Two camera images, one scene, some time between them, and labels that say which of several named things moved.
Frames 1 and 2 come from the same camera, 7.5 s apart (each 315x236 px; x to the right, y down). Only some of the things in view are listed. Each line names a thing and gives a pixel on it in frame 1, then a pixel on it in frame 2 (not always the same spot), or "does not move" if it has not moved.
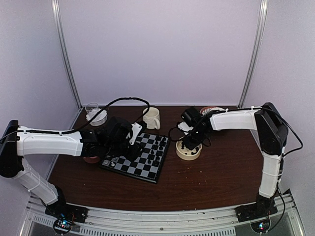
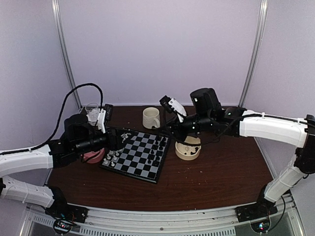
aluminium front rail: x=213 y=221 does not move
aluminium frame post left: x=56 y=5 does not move
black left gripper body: x=130 y=156 -> x=109 y=144
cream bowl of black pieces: x=185 y=154 does not move
